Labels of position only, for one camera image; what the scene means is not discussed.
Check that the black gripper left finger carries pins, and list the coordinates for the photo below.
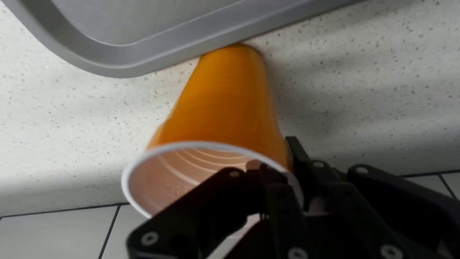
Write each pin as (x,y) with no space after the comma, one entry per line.
(192,216)

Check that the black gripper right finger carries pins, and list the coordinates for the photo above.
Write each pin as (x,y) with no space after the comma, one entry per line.
(354,216)

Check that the orange plastic cup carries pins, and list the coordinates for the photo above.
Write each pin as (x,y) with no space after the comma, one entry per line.
(225,105)

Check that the grey plastic tray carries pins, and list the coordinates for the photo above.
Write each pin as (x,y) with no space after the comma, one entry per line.
(145,23)

